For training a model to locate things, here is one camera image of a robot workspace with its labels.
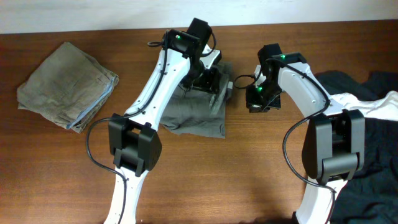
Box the dark green garment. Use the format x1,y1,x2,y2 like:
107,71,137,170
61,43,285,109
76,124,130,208
317,70,397,223

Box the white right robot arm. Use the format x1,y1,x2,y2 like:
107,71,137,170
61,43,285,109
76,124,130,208
246,44,365,223

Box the folded khaki shorts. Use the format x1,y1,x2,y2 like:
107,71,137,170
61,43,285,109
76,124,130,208
17,42,119,133

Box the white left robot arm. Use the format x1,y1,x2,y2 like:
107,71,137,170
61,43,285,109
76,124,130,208
105,18,221,223

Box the white garment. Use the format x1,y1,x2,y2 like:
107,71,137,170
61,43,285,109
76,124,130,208
331,91,398,121

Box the grey-green shorts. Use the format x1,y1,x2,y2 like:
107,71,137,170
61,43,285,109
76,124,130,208
160,62,233,139

